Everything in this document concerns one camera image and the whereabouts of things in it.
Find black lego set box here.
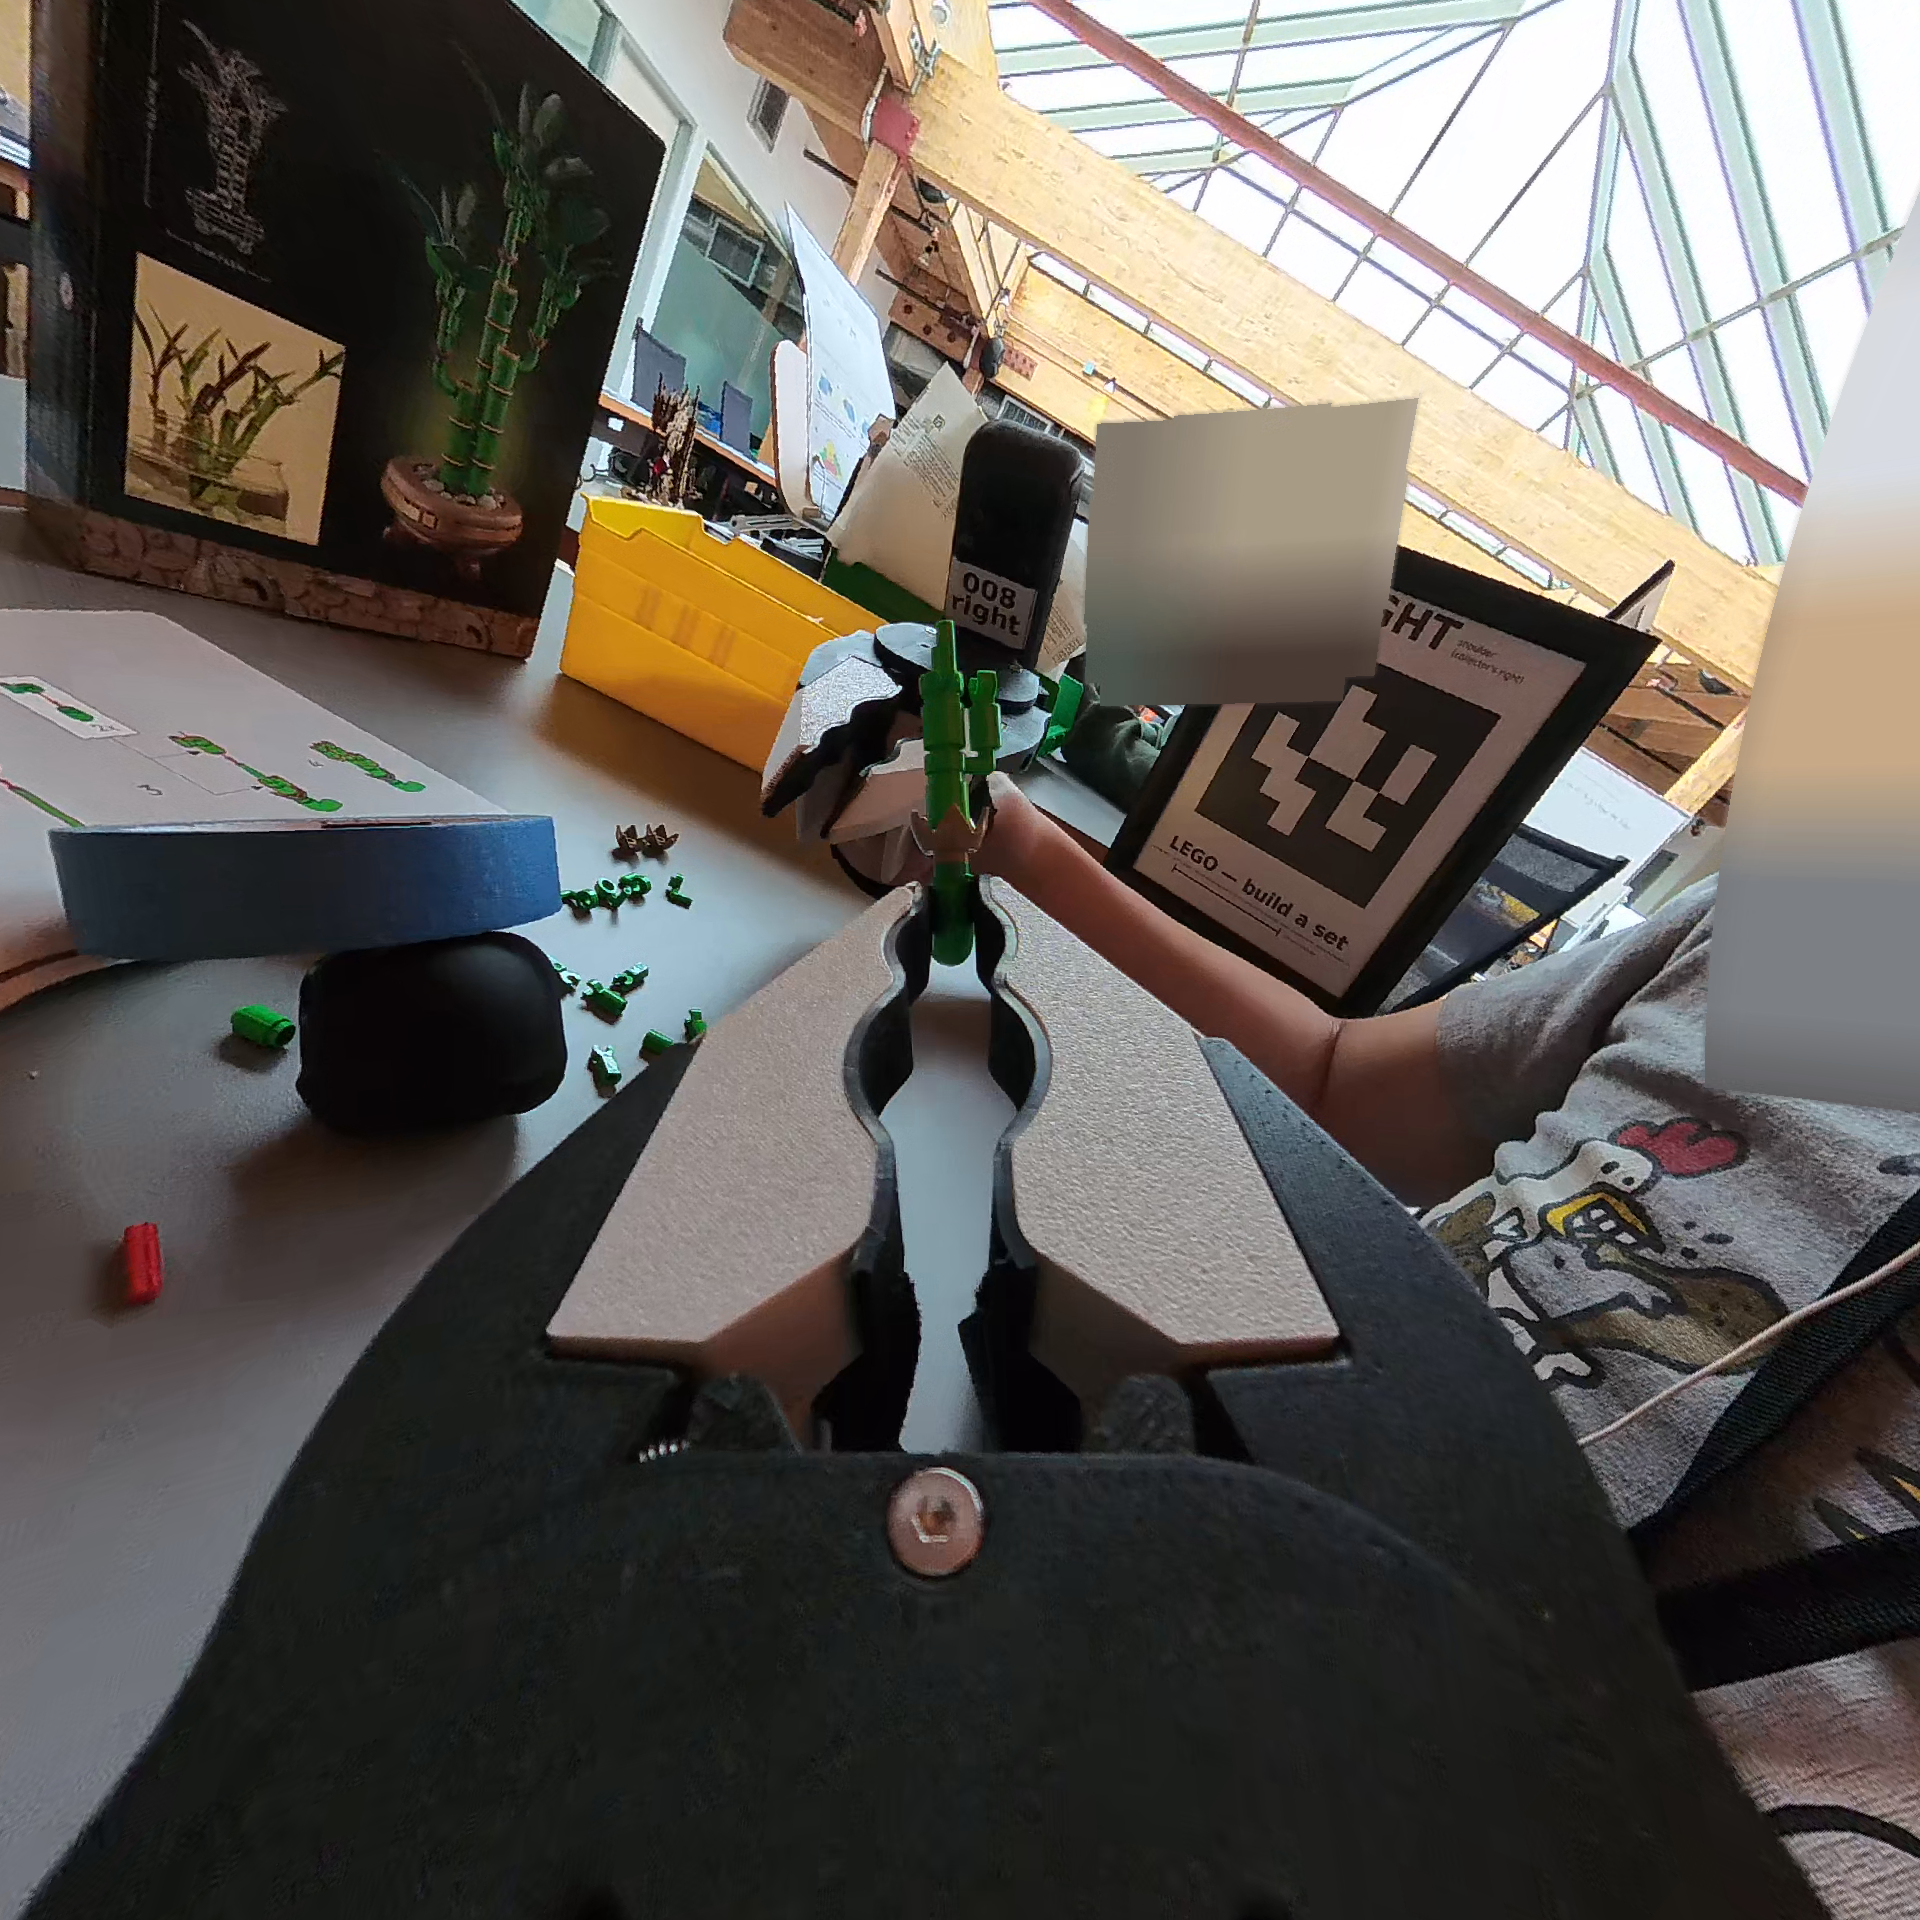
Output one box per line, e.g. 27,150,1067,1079
27,0,670,664

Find blue masking tape roll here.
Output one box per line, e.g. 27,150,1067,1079
49,815,562,963

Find black framed marker sign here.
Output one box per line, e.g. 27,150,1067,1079
1106,547,1662,1017

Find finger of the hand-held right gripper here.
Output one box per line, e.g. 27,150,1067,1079
760,639,911,840
830,744,969,890

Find green lego bamboo stem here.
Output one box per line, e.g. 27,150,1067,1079
907,622,1003,969

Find green plastic bin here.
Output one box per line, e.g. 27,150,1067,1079
818,556,945,634

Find person in grey shirt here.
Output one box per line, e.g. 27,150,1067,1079
1417,879,1920,1920

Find white display board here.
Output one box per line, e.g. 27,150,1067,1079
787,202,897,529

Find green lego pieces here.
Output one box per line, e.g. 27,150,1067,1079
552,862,711,1092

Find white paper bag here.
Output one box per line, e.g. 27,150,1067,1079
830,364,1000,587

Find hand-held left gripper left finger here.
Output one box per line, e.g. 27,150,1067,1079
547,883,925,1455

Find yellow plastic bin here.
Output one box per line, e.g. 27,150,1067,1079
561,496,889,778

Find black strap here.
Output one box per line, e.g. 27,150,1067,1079
1629,1201,1920,1689

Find person's right forearm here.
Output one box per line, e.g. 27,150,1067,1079
984,786,1466,1202

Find brown lego tree model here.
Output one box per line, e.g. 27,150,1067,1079
645,375,707,502

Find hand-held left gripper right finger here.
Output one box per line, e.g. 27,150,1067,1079
958,880,1342,1455

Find lego instruction booklet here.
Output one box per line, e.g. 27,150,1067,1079
0,608,515,1010

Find thin white cable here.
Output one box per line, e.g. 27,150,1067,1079
1576,1249,1920,1444

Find black rounded object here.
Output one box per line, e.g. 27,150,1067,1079
298,930,569,1136

